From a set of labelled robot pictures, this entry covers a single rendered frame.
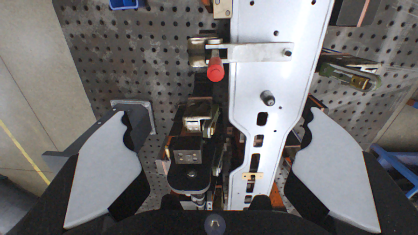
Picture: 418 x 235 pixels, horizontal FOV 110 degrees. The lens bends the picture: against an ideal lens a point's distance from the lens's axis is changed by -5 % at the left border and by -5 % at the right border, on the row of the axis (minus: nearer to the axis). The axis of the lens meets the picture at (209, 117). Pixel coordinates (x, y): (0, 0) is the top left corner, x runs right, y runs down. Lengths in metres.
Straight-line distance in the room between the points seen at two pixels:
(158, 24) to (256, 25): 0.44
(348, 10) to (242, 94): 0.30
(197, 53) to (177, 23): 0.39
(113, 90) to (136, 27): 0.33
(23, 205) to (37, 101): 1.98
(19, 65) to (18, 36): 0.29
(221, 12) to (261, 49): 0.10
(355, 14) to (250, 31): 0.24
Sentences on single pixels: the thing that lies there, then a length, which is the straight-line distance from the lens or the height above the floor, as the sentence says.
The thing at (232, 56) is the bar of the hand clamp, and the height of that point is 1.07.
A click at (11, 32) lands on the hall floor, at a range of 2.25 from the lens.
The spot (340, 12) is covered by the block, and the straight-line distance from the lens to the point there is 0.51.
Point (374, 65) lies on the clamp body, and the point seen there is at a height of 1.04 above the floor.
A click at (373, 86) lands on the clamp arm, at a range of 0.43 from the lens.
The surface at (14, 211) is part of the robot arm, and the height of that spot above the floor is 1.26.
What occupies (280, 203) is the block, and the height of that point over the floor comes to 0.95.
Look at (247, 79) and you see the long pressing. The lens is 0.43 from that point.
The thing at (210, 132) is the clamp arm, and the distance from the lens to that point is 0.38.
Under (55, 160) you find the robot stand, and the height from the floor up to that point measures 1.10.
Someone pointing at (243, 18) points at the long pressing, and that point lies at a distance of 0.41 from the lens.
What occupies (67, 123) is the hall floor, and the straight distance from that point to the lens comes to 2.40.
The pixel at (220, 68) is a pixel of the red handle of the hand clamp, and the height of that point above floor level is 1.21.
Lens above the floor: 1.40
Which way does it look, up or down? 58 degrees down
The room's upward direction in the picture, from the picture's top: 177 degrees counter-clockwise
